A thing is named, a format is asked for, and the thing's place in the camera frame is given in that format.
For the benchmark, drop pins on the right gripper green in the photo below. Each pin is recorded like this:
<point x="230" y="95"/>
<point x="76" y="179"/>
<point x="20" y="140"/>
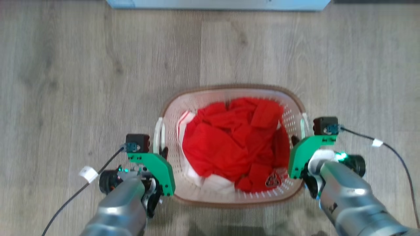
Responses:
<point x="300" y="157"/>

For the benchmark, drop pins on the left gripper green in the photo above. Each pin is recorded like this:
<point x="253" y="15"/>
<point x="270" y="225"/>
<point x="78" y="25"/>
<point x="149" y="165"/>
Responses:
<point x="160" y="173"/>

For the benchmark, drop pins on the white brown-rimmed laundry basket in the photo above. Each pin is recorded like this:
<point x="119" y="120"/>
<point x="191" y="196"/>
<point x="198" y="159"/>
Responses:
<point x="226" y="200"/>

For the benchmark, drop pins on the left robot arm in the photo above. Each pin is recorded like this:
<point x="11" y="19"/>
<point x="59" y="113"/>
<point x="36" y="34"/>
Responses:
<point x="121" y="206"/>

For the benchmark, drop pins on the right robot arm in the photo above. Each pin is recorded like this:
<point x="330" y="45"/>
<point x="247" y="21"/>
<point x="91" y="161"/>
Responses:
<point x="347" y="196"/>

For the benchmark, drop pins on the white red-striped cloth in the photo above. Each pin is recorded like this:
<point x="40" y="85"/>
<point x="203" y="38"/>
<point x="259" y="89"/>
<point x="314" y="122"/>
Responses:
<point x="215" y="184"/>

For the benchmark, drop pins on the red garment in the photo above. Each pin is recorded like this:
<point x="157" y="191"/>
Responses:
<point x="226" y="144"/>

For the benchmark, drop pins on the light blue furniture base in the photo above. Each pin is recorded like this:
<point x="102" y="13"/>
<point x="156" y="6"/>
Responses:
<point x="216" y="4"/>

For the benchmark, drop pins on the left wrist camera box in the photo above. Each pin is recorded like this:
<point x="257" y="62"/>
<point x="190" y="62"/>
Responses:
<point x="137" y="142"/>

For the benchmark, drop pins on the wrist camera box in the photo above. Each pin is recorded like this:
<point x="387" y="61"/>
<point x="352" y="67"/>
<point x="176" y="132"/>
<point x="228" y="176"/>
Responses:
<point x="325" y="125"/>
<point x="137" y="142"/>

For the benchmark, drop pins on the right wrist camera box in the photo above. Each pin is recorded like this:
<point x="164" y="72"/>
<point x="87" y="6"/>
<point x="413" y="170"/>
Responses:
<point x="325" y="125"/>

